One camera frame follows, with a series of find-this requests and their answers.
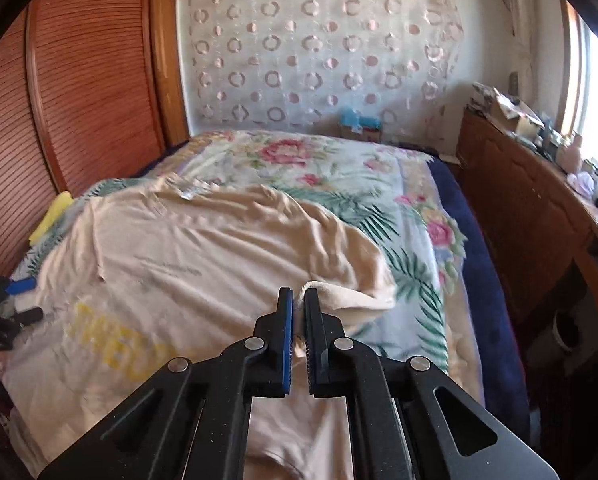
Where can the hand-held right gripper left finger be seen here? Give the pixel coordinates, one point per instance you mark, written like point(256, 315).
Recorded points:
point(285, 340)

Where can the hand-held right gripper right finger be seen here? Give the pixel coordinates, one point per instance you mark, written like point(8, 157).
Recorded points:
point(313, 355)

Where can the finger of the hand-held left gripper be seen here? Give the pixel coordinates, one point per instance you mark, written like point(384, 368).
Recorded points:
point(19, 287)
point(26, 316)

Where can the beige t-shirt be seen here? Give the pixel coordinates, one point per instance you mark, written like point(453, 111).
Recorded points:
point(204, 260)

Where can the yellow cloth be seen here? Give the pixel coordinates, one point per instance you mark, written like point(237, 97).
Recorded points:
point(51, 217)

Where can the floral leaf print blanket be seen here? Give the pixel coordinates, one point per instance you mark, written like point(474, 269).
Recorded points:
point(354, 170)

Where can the dark blue blanket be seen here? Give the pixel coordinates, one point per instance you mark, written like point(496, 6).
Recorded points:
point(484, 270)

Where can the wooden louvered wardrobe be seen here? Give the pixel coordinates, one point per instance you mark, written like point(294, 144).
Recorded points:
point(89, 85)

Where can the small cardboard box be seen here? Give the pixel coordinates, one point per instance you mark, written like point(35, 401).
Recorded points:
point(366, 135)

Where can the blue tissue pack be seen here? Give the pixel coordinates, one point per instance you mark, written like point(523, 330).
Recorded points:
point(359, 117)

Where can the grey round bin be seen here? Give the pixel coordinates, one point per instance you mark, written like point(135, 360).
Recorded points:
point(566, 332)

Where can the wooden cabinet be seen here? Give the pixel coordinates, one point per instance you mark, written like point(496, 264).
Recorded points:
point(519, 200)

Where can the sheer curtain with circles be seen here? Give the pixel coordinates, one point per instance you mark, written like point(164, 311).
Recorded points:
point(304, 50)

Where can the open cardboard box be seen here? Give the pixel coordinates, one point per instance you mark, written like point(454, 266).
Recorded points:
point(516, 115)

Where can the pale purple plastic bag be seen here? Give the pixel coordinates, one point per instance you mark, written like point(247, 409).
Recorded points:
point(581, 182)

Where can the pink jar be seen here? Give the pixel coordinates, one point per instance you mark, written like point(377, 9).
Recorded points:
point(572, 152)

